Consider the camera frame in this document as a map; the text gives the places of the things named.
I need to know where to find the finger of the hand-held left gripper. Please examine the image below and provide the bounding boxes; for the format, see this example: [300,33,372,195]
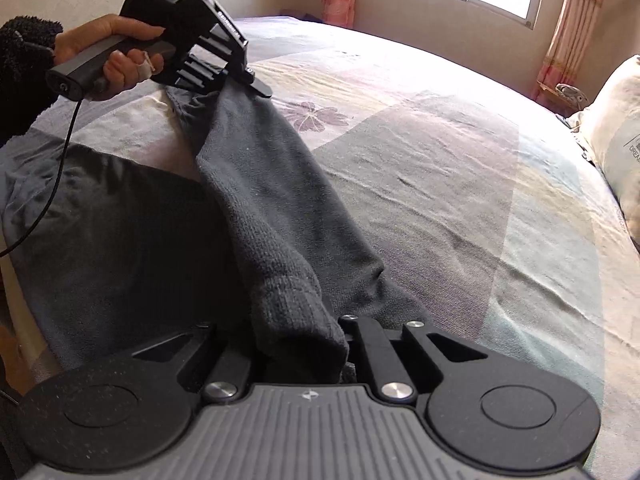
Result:
[172,52,231,93]
[212,0,274,97]

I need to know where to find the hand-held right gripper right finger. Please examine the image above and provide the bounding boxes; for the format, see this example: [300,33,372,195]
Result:
[339,313,488,404]

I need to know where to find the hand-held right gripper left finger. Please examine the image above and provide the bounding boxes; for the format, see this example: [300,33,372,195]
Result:
[132,322,252,404]

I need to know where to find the dark grey pants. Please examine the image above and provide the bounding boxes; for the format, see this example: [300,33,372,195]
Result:
[0,80,441,391]

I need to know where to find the person's left forearm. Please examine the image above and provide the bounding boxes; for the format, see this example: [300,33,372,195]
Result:
[0,16,65,148]

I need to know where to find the person's left hand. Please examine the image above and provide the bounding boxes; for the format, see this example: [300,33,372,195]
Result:
[52,14,166,95]

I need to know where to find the floral patchwork bed sheet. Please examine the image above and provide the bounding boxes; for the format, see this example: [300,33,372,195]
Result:
[0,15,640,461]

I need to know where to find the pale floral pillow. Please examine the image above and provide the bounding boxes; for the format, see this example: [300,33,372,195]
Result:
[557,110,598,166]

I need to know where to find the wooden bedside shelf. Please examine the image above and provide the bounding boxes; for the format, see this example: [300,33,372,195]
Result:
[537,82,583,116]

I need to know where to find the grey patterned bundle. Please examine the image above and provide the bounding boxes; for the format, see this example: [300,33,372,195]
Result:
[556,83,591,108]

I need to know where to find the beige printed pillow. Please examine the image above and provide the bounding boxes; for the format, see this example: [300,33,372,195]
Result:
[575,55,640,248]

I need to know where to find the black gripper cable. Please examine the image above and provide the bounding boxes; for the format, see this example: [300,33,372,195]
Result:
[0,97,83,258]

